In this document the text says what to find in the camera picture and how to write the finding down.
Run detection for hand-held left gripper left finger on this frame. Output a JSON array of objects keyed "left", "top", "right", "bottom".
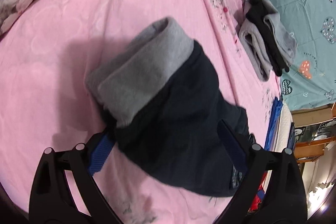
[{"left": 28, "top": 132, "right": 124, "bottom": 224}]

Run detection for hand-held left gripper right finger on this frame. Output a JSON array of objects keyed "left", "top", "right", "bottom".
[{"left": 214, "top": 119, "right": 308, "bottom": 224}]

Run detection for dark navy pants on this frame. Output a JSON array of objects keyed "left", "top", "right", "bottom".
[{"left": 84, "top": 17, "right": 250, "bottom": 198}]

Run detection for folded black pants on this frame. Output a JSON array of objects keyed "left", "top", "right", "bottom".
[{"left": 245, "top": 0, "right": 290, "bottom": 76}]

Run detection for folded light grey pants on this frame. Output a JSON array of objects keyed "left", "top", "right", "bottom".
[{"left": 259, "top": 0, "right": 298, "bottom": 65}]

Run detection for blue and red garment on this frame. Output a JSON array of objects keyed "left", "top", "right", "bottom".
[{"left": 247, "top": 99, "right": 283, "bottom": 214}]

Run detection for white quilted cloth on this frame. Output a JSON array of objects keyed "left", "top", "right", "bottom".
[{"left": 277, "top": 103, "right": 295, "bottom": 152}]

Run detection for dark blue jeans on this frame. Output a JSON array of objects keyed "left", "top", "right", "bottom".
[{"left": 287, "top": 123, "right": 297, "bottom": 152}]

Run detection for glass display cabinet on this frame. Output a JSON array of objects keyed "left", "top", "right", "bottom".
[{"left": 294, "top": 119, "right": 336, "bottom": 214}]

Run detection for pink floral bedsheet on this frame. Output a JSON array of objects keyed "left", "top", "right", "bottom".
[{"left": 0, "top": 0, "right": 281, "bottom": 219}]

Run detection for teal heart-print sheet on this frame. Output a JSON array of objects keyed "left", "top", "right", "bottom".
[{"left": 228, "top": 0, "right": 336, "bottom": 111}]

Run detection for wooden bed frame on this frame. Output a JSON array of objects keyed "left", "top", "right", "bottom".
[{"left": 291, "top": 103, "right": 336, "bottom": 161}]

